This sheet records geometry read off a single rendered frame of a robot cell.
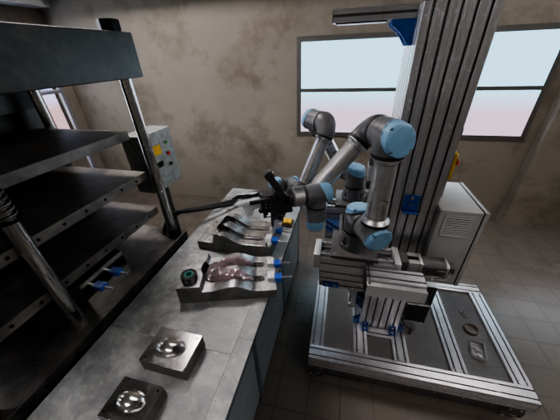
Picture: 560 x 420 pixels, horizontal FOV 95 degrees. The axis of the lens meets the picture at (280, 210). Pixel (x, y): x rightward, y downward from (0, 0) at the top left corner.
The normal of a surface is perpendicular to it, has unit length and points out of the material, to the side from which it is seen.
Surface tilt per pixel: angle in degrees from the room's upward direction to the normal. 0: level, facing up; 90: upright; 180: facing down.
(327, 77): 90
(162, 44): 90
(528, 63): 90
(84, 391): 0
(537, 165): 90
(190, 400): 0
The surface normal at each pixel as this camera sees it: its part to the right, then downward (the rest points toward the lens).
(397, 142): 0.22, 0.38
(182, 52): -0.22, 0.51
